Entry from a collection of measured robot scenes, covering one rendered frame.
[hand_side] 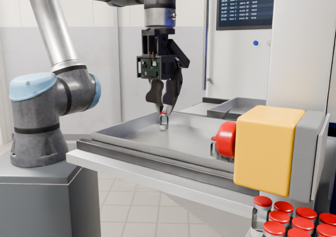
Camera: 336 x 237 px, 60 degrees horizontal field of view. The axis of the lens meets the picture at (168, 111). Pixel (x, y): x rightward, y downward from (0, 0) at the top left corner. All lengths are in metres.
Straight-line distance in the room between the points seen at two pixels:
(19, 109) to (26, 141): 0.09
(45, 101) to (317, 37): 0.65
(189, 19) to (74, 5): 1.25
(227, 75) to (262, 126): 1.20
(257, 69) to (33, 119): 0.99
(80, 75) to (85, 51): 2.51
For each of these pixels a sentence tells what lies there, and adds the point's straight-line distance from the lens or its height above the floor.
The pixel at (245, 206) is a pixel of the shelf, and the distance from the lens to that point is 0.44.
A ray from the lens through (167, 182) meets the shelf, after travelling 0.49.
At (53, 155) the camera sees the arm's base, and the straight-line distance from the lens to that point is 0.84.
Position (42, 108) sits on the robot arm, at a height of 0.94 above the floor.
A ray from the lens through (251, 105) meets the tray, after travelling 1.08.
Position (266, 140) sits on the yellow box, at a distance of 0.28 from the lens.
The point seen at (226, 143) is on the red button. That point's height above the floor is 1.00.
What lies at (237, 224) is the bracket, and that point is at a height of 0.79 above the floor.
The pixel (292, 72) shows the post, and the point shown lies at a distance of 0.36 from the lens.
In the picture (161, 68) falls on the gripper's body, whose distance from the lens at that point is 0.66.
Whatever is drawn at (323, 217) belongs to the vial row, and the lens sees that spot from 0.35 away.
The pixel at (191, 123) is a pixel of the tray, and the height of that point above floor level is 0.89.
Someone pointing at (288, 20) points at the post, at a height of 1.12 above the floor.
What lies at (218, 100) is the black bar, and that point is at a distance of 1.12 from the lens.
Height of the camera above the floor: 1.10
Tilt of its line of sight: 13 degrees down
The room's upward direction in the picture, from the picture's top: straight up
